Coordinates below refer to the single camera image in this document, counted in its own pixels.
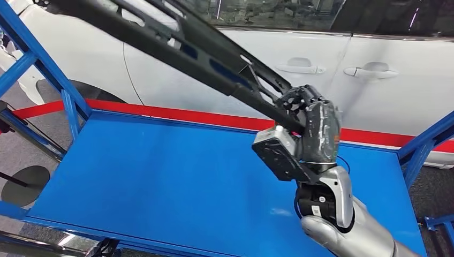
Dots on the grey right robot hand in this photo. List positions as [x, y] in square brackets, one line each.
[321, 131]

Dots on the black plastic car part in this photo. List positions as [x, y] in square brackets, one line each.
[159, 49]

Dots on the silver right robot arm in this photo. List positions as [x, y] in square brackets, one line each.
[340, 198]

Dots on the blue metal shelf rack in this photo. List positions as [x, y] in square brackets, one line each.
[447, 227]
[177, 177]

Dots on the white car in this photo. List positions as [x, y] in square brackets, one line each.
[184, 88]

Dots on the long red barrier belt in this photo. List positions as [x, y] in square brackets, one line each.
[177, 115]

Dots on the chrome stanchion holding red belts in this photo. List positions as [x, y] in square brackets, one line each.
[35, 136]

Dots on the thin stanchion with dark base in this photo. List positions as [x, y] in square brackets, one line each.
[28, 188]

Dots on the chrome stanchion with chrome base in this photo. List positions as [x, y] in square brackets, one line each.
[28, 243]

